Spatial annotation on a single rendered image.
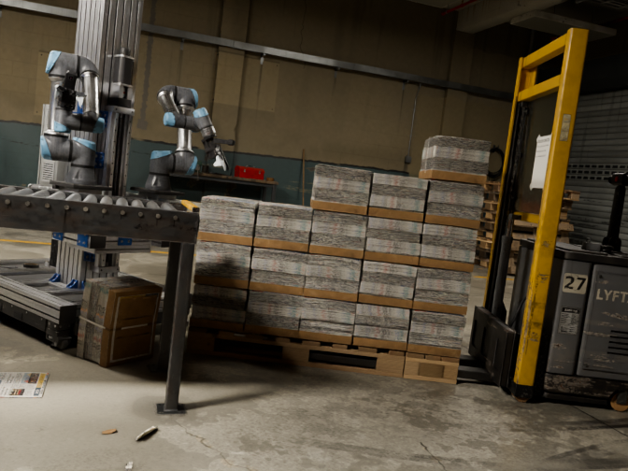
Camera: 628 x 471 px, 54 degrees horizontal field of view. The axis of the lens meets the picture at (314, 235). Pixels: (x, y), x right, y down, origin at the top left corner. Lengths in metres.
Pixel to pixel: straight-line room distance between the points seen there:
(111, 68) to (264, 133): 6.52
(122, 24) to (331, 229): 1.62
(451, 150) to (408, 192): 0.31
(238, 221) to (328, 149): 7.18
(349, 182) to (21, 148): 7.21
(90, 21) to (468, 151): 2.16
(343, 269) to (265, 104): 7.04
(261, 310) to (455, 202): 1.16
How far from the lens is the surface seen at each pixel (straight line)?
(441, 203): 3.24
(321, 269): 3.20
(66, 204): 2.40
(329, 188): 3.17
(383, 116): 10.68
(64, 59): 3.36
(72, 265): 3.70
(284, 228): 3.18
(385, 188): 3.19
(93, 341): 3.12
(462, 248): 3.29
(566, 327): 3.35
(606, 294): 3.40
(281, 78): 10.14
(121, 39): 3.70
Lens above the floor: 0.98
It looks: 5 degrees down
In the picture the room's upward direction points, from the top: 7 degrees clockwise
